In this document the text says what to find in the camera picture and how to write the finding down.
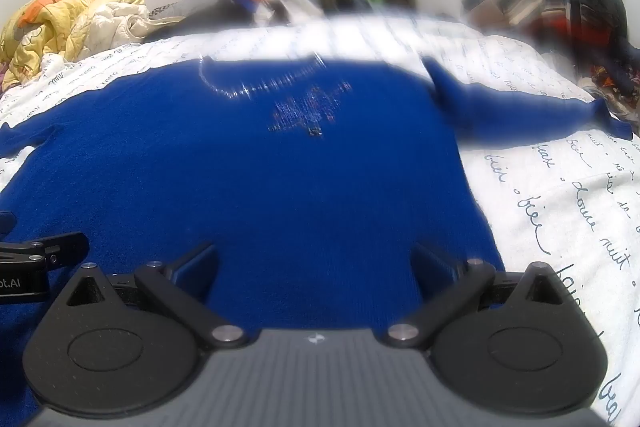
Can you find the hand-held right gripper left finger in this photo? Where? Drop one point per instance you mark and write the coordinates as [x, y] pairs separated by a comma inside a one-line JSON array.
[[196, 263]]

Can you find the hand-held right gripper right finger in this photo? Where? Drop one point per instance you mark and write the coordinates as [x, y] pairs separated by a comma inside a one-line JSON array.
[[431, 263]]

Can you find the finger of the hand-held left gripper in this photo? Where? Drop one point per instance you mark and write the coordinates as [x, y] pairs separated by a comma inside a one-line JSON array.
[[55, 246]]

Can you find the blue knit sweater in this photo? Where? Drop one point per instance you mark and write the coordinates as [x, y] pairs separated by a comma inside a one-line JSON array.
[[260, 187]]

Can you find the white script-printed bed sheet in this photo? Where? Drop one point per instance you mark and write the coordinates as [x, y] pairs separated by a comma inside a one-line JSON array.
[[540, 197]]

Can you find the beige plush item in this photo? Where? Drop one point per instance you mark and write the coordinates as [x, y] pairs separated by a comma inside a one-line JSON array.
[[60, 24]]

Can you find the black bag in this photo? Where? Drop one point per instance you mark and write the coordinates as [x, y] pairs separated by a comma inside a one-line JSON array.
[[210, 9]]

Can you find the pile of dark jackets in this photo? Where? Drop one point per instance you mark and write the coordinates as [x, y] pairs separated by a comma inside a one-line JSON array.
[[580, 2]]

